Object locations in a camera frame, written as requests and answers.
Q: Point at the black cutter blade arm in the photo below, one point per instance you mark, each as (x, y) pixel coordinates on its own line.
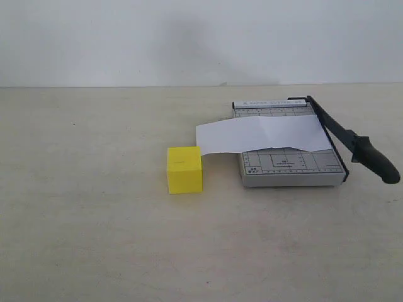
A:
(361, 148)

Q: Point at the grey paper cutter base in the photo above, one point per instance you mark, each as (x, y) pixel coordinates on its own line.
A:
(287, 167)

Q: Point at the yellow cube block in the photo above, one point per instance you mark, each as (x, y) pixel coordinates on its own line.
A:
(184, 170)

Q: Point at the white paper sheet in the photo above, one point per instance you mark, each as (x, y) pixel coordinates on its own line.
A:
(239, 135)

